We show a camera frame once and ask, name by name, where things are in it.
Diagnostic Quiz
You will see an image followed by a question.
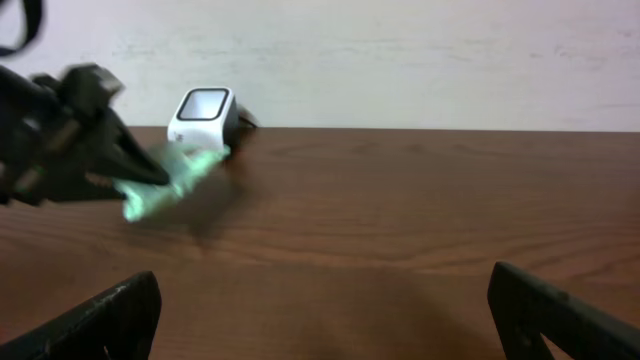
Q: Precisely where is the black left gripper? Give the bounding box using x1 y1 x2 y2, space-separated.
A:
1 64 170 205

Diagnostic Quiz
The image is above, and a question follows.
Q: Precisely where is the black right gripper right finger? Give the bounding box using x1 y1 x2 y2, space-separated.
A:
487 261 639 359

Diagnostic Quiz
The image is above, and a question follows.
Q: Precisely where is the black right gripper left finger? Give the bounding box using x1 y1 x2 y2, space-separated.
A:
1 271 162 360

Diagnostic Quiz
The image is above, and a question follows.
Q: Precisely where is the green snack packet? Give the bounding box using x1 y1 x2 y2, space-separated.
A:
113 142 231 223

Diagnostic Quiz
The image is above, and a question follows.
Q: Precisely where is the white barcode scanner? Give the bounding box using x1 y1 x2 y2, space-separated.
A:
167 87 240 149

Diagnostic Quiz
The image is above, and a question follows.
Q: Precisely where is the black scanner cable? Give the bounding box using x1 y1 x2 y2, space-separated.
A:
237 103 259 130

